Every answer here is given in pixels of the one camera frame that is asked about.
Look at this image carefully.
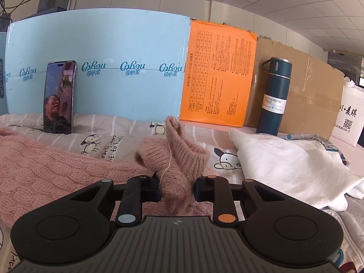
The smartphone with lit screen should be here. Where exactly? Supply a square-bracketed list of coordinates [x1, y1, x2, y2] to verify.
[43, 61, 76, 134]

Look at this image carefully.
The brown cardboard box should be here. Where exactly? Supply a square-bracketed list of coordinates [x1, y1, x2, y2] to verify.
[244, 38, 344, 139]

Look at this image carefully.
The orange cardboard box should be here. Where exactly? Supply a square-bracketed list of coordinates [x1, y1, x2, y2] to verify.
[179, 20, 257, 127]

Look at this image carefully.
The black power adapter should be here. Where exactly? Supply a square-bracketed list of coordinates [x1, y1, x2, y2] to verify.
[37, 0, 57, 13]

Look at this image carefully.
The white t-shirt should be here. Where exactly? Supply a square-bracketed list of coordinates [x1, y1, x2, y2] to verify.
[230, 129, 363, 211]

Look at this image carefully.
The pink knitted sweater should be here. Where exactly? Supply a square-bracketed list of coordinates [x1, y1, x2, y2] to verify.
[1, 116, 212, 227]

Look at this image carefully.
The white shopping bag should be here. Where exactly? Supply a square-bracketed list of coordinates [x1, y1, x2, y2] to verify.
[331, 77, 364, 147]

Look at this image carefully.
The light blue cardboard box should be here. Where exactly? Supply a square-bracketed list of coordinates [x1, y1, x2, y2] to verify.
[4, 8, 191, 121]

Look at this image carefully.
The dark blue vacuum bottle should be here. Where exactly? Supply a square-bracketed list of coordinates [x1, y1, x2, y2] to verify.
[256, 57, 292, 136]

